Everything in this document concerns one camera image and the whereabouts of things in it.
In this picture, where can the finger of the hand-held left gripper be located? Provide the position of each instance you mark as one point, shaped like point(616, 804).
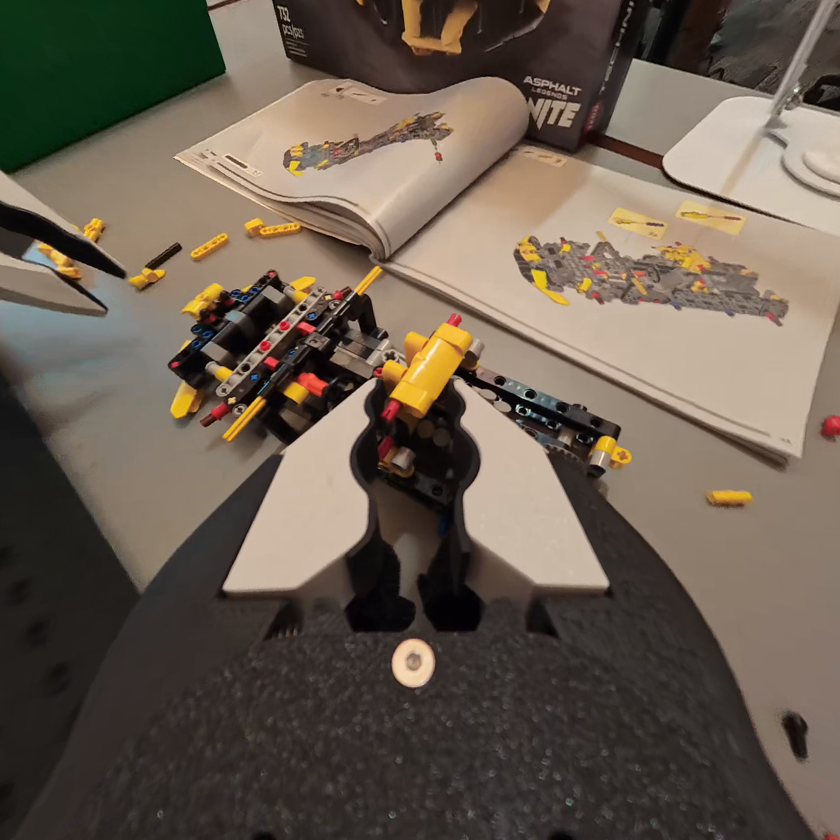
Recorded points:
point(39, 285)
point(39, 210)

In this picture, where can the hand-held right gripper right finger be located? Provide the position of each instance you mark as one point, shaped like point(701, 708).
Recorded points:
point(531, 518)

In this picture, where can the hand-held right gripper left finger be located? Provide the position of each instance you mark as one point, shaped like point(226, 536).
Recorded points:
point(302, 518)

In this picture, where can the dark lego pin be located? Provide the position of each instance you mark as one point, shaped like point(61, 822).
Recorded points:
point(163, 256)

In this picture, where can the black yellow lego car chassis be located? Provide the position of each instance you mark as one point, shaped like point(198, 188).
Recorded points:
point(433, 367)

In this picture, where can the pile of yellow lego pieces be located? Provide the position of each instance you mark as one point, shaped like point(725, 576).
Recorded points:
point(148, 279)

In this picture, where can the open lego instruction booklet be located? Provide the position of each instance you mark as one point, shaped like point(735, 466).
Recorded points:
point(656, 367)

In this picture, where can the yellow lego pin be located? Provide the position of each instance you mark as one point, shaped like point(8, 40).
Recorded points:
point(728, 497)

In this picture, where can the yellow curved lego piece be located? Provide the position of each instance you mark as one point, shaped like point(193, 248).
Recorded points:
point(253, 228)

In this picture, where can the yellow thick lego beam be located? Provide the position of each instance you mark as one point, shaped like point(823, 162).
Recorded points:
point(282, 229)

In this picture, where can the red lego piece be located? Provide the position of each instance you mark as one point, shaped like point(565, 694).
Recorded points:
point(832, 425)

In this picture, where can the black lego pin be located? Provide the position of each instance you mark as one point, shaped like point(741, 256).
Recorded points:
point(795, 732)

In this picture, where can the lego set cardboard box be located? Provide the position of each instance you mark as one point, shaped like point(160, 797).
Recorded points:
point(459, 72)

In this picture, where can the green plastic bin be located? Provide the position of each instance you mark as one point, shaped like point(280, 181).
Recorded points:
point(98, 65)

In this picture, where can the white rounded pad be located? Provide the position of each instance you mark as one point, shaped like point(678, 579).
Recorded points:
point(722, 151)

